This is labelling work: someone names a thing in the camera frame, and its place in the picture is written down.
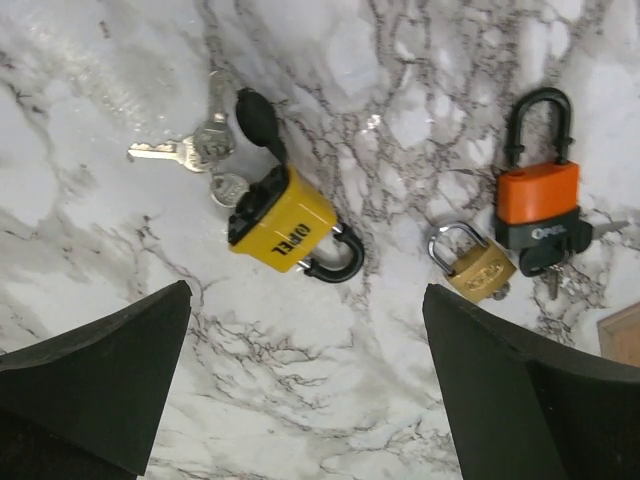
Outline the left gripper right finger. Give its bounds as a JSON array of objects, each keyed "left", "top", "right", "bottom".
[{"left": 423, "top": 284, "right": 639, "bottom": 479}]

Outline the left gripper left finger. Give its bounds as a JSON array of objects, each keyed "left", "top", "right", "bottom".
[{"left": 1, "top": 281, "right": 191, "bottom": 479}]

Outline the brass padlock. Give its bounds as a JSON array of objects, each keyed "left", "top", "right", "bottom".
[{"left": 427, "top": 221, "right": 516, "bottom": 304}]

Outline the yellow padlock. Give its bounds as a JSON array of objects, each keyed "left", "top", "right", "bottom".
[{"left": 227, "top": 88, "right": 365, "bottom": 284}]

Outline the silver key bunch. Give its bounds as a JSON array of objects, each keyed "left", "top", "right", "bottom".
[{"left": 127, "top": 71, "right": 249, "bottom": 208}]

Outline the wooden board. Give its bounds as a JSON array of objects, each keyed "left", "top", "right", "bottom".
[{"left": 597, "top": 303, "right": 640, "bottom": 367}]

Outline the orange padlock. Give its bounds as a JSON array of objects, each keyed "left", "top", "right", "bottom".
[{"left": 494, "top": 87, "right": 582, "bottom": 256}]

